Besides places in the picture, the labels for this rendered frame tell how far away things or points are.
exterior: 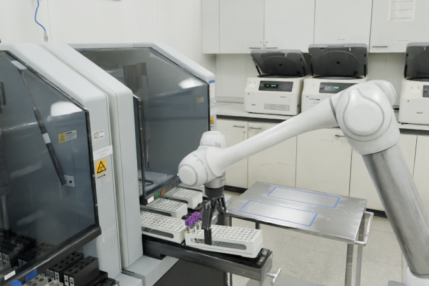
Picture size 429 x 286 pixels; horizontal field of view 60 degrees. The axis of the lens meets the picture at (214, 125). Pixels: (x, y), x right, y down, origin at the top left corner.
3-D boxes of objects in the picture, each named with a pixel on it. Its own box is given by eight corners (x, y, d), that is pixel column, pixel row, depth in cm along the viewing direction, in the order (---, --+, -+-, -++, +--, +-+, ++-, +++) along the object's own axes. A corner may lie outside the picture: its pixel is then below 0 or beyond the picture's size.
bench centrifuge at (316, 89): (299, 117, 356) (302, 44, 341) (313, 107, 411) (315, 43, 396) (362, 121, 332) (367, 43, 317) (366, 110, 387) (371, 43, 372)
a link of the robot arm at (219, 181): (229, 168, 144) (229, 183, 145) (208, 165, 147) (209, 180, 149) (219, 176, 136) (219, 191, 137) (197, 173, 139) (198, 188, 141)
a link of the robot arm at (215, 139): (205, 165, 148) (192, 175, 136) (205, 127, 145) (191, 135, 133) (231, 168, 144) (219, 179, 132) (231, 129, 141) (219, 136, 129)
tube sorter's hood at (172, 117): (56, 187, 173) (40, 48, 159) (137, 152, 226) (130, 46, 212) (146, 206, 150) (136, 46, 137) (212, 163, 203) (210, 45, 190)
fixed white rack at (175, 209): (125, 212, 181) (124, 200, 180) (138, 205, 190) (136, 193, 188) (177, 225, 168) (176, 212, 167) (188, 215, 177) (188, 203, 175)
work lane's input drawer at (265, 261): (113, 246, 164) (112, 226, 162) (133, 232, 176) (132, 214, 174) (272, 290, 133) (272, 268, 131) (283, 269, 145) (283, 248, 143)
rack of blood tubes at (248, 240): (185, 248, 149) (183, 233, 148) (197, 236, 158) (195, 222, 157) (255, 258, 135) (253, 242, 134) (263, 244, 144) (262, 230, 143)
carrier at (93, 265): (95, 271, 131) (94, 256, 130) (99, 272, 130) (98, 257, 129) (69, 291, 121) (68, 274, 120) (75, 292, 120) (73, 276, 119)
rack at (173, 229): (122, 231, 163) (121, 218, 161) (136, 221, 172) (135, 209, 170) (180, 246, 150) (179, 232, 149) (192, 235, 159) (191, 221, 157)
